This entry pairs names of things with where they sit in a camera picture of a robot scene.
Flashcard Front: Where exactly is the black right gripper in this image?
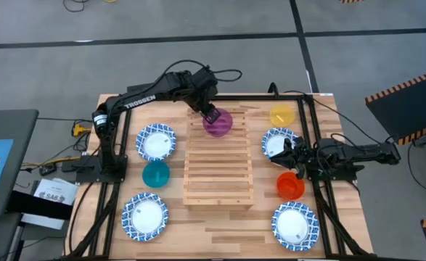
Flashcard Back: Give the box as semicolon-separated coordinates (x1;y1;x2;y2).
269;137;311;180

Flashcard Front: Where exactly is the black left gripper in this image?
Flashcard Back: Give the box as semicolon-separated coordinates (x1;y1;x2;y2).
189;67;223;124

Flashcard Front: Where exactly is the blue patterned paper plate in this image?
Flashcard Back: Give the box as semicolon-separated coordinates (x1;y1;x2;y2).
261;127;303;163
135;123;178;162
120;191;169;243
271;201;321;252

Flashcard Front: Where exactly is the purple translucent plastic bowl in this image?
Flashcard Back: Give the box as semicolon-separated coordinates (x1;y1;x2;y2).
202;107;234;138

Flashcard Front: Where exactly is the yellow translucent plastic bowl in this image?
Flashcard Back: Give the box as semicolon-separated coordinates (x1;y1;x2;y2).
269;104;296;128

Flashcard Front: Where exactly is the orange translucent plastic bowl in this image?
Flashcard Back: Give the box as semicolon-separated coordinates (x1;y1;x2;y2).
276;171;306;202

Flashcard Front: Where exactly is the teal translucent plastic bowl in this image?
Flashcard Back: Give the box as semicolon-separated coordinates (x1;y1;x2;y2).
142;160;171;189

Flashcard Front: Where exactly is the slatted wooden shelf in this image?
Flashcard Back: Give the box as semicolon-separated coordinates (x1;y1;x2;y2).
182;106;255;212

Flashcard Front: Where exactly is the large black hazard-striped panel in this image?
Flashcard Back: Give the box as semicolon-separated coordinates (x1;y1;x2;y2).
364;67;426;146

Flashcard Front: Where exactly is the yellow power plug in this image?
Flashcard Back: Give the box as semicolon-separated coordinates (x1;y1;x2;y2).
72;123;92;138

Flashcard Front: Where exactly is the small black power adapter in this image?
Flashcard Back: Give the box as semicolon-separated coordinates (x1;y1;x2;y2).
38;163;57;177

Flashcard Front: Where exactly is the printed white paper sheet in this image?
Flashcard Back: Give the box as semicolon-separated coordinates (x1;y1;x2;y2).
33;177;78;207

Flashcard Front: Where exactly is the grey desk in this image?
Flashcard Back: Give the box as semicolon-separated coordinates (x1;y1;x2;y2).
0;109;39;220

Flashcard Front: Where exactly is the plain white paper sheet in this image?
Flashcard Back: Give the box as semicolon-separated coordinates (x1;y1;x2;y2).
20;212;67;231

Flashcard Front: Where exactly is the black metal table frame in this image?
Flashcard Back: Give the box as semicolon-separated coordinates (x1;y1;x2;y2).
58;92;377;261

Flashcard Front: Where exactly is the black cable across table corner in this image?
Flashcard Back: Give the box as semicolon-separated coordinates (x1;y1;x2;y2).
283;89;396;146

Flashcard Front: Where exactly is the long black floor cable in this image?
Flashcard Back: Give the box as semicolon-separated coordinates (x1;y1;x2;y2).
406;139;426;196

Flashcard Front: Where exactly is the yellow cable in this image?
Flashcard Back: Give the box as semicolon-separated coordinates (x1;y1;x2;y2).
20;155;81;170

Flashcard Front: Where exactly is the black looped floor cable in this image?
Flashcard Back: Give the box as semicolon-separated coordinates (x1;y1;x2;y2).
62;0;91;14

